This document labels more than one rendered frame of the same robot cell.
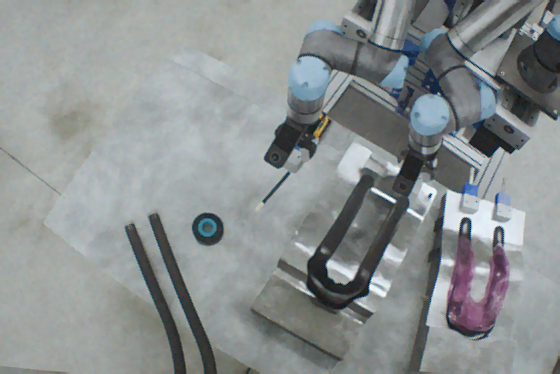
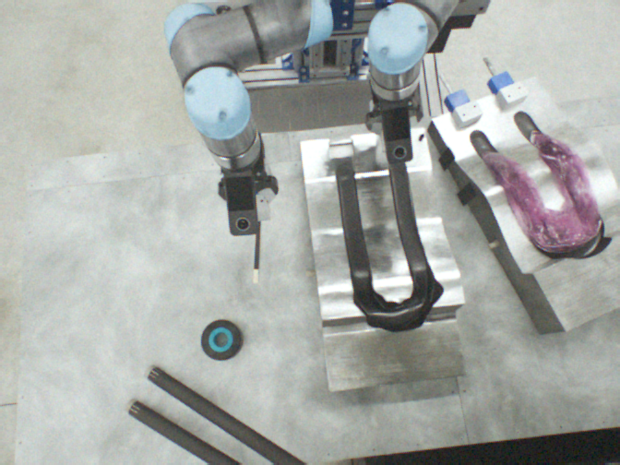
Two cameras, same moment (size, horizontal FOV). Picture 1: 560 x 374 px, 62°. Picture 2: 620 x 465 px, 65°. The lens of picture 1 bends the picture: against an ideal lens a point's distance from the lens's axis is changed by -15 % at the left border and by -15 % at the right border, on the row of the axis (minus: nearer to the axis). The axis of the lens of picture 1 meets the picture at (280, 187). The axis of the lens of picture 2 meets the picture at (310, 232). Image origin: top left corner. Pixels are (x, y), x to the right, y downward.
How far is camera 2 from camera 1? 42 cm
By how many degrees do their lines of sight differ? 10
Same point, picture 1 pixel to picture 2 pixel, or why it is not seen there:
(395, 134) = (315, 104)
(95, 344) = not seen: outside the picture
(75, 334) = not seen: outside the picture
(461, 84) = not seen: outside the picture
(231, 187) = (213, 278)
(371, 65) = (281, 29)
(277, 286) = (339, 346)
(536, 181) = (478, 43)
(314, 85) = (234, 107)
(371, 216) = (375, 204)
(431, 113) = (401, 34)
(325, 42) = (202, 38)
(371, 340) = (471, 327)
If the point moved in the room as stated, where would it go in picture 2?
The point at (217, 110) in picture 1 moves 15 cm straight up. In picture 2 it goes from (136, 209) to (107, 185)
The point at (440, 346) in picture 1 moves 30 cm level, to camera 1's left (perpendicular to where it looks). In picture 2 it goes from (565, 287) to (432, 376)
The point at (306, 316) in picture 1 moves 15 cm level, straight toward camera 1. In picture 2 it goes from (391, 355) to (398, 440)
